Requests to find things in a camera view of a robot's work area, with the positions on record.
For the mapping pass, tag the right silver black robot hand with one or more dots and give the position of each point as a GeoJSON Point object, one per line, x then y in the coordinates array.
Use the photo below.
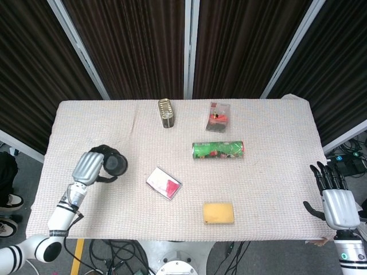
{"type": "Point", "coordinates": [339, 207]}

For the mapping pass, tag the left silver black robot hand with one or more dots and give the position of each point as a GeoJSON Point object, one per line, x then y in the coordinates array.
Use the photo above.
{"type": "Point", "coordinates": [87, 167]}

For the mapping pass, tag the black round object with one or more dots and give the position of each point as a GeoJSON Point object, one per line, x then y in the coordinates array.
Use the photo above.
{"type": "Point", "coordinates": [116, 164]}

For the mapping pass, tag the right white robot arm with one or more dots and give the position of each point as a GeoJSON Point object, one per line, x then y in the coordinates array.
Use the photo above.
{"type": "Point", "coordinates": [349, 252]}

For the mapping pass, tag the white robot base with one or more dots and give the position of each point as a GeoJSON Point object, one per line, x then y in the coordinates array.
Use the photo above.
{"type": "Point", "coordinates": [177, 255]}

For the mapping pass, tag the black power devices with lights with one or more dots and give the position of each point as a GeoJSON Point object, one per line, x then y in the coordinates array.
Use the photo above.
{"type": "Point", "coordinates": [351, 163]}

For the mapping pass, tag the beige waffle tablecloth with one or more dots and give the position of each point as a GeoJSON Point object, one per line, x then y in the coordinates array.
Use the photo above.
{"type": "Point", "coordinates": [143, 137]}

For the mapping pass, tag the clear case with red card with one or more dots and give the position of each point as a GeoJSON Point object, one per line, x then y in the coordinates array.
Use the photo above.
{"type": "Point", "coordinates": [163, 183]}

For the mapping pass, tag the black trouser leg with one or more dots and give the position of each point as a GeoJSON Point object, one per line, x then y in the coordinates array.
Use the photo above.
{"type": "Point", "coordinates": [7, 174]}

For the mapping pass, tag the white black sneaker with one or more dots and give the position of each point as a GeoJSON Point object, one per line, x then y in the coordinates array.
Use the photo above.
{"type": "Point", "coordinates": [13, 202]}
{"type": "Point", "coordinates": [7, 227]}

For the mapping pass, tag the yellow floor tape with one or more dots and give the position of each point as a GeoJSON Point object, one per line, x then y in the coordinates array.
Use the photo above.
{"type": "Point", "coordinates": [77, 257]}

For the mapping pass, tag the gold rectangular tin can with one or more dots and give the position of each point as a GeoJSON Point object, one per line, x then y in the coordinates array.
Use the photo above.
{"type": "Point", "coordinates": [165, 113]}

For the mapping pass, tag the yellow sponge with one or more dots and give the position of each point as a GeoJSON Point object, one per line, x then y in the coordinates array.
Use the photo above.
{"type": "Point", "coordinates": [218, 213]}

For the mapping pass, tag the green Pringles can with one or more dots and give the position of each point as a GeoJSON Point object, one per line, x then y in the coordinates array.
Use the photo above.
{"type": "Point", "coordinates": [218, 149]}

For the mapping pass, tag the clear box with red parts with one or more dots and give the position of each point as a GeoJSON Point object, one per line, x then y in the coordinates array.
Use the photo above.
{"type": "Point", "coordinates": [218, 118]}

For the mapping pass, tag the white partition frame rail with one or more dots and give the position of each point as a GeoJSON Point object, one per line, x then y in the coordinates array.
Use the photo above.
{"type": "Point", "coordinates": [344, 136]}
{"type": "Point", "coordinates": [17, 143]}

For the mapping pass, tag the white partition frame post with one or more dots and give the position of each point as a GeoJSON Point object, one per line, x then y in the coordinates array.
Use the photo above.
{"type": "Point", "coordinates": [292, 48]}
{"type": "Point", "coordinates": [191, 48]}
{"type": "Point", "coordinates": [78, 47]}

